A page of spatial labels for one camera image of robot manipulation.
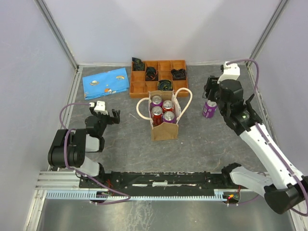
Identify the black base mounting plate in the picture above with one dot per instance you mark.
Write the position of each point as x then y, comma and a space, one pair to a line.
159, 184

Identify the dark rolled tie bottom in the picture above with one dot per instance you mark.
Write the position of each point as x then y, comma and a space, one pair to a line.
165, 85

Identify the purple can back left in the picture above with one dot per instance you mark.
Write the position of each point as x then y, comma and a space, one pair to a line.
156, 101

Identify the red can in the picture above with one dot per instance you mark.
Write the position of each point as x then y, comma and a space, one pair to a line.
167, 106
156, 113

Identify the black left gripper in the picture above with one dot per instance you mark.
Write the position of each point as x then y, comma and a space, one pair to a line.
115, 119

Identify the dark rolled tie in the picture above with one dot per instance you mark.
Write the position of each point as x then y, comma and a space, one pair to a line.
165, 85
151, 74
137, 64
179, 74

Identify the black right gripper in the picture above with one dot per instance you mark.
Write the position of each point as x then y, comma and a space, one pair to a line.
211, 83

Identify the dark rolled tie right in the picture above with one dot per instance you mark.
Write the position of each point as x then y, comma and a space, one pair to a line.
179, 74

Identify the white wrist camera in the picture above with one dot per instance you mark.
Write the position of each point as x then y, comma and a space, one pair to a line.
99, 107
229, 71

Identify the purple can front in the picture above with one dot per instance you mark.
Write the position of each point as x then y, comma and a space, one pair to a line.
209, 109

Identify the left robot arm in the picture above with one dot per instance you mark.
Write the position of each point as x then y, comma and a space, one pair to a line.
69, 148

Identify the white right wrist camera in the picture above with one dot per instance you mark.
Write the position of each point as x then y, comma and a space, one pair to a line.
229, 71

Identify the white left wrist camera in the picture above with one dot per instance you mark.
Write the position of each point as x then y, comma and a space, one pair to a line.
99, 107

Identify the red can middle left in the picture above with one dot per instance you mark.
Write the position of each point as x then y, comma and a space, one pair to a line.
156, 113

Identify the purple can middle right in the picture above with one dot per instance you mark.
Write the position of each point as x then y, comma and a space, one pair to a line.
169, 117

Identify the dark rolled tie top left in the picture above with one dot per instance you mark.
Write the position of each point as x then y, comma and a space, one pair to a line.
137, 64

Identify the purple can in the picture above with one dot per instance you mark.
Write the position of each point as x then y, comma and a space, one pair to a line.
209, 109
169, 117
156, 101

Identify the blue patterned folded cloth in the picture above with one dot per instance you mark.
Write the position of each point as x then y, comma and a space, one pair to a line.
106, 83

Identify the red can back right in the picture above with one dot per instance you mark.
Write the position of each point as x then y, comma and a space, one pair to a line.
167, 106

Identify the dark rolled tie middle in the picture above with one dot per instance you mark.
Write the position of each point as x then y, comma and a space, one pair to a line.
151, 74

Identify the light blue cable duct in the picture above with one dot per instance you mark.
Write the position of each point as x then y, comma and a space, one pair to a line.
94, 196

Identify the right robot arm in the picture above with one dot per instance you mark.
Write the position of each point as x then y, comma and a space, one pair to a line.
248, 125

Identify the orange wooden compartment tray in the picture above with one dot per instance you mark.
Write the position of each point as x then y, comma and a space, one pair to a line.
139, 87

